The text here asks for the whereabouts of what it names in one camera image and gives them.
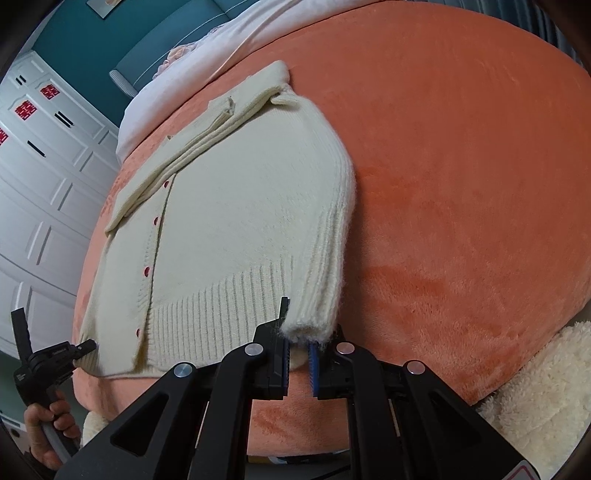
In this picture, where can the cream fluffy cloth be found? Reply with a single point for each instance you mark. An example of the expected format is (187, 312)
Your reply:
(94, 427)
(540, 397)

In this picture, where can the red paper cutout sticker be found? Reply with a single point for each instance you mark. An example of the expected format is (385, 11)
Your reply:
(26, 109)
(2, 136)
(50, 91)

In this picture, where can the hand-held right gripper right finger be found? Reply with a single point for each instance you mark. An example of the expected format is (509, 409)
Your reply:
(315, 369)

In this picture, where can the cream knit cardigan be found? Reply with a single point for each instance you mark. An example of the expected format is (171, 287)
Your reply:
(240, 221)

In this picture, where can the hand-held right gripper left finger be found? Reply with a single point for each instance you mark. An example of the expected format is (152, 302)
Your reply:
(284, 369)

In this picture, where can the white panelled wardrobe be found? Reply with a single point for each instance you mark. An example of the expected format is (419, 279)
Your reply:
(41, 207)

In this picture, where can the teal upholstered headboard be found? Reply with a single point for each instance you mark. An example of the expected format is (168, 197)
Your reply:
(78, 41)

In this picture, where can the orange plush blanket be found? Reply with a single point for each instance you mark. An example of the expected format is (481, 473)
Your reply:
(461, 207)

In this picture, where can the grey striped curtain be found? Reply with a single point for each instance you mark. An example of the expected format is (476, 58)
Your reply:
(556, 37)

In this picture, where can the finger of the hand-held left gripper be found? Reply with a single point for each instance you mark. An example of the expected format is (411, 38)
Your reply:
(21, 330)
(85, 347)

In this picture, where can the framed wall picture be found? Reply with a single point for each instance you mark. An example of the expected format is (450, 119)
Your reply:
(104, 5)

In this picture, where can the person's left hand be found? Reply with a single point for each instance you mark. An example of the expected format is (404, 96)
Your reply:
(44, 438)

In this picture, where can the pink ruffled pillow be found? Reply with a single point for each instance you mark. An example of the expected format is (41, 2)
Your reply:
(178, 57)

